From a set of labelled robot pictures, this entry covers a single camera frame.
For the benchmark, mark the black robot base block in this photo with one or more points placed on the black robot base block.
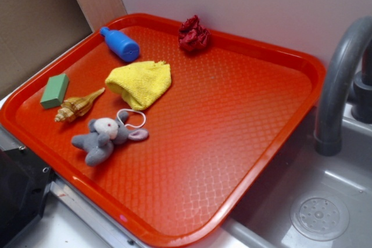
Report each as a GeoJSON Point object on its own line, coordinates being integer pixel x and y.
{"type": "Point", "coordinates": [25, 184]}

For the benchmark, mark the blue plastic bottle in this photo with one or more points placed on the blue plastic bottle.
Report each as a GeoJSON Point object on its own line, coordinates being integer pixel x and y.
{"type": "Point", "coordinates": [122, 45]}

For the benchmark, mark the yellow knitted cloth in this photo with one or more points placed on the yellow knitted cloth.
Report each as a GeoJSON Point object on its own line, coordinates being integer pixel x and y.
{"type": "Point", "coordinates": [140, 84]}

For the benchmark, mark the crumpled red cloth ball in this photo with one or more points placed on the crumpled red cloth ball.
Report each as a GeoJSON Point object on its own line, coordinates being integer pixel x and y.
{"type": "Point", "coordinates": [192, 35]}

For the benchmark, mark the grey plush mouse toy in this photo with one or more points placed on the grey plush mouse toy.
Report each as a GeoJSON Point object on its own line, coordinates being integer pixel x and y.
{"type": "Point", "coordinates": [106, 133]}

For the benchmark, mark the tan spiral seashell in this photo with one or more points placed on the tan spiral seashell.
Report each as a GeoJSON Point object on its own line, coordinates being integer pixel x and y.
{"type": "Point", "coordinates": [75, 107]}

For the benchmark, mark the green rectangular block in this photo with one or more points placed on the green rectangular block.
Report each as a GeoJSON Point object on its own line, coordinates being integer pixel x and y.
{"type": "Point", "coordinates": [54, 91]}

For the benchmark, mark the grey plastic sink basin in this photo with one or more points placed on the grey plastic sink basin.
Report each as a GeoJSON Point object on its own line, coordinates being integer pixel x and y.
{"type": "Point", "coordinates": [303, 199]}

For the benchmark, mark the grey sink faucet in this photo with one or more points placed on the grey sink faucet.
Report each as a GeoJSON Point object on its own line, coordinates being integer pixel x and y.
{"type": "Point", "coordinates": [348, 78]}

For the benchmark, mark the brown cardboard panel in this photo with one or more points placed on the brown cardboard panel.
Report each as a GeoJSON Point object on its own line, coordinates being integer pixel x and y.
{"type": "Point", "coordinates": [34, 33]}

